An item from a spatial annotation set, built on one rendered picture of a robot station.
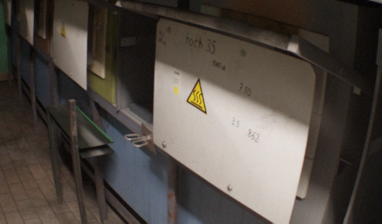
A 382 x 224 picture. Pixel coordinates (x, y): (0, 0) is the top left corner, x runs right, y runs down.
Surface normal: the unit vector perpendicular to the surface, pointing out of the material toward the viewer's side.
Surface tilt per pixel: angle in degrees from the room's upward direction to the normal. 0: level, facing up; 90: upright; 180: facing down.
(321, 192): 90
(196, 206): 90
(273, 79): 90
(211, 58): 90
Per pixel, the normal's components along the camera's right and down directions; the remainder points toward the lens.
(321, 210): -0.81, 0.14
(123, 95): 0.58, 0.29
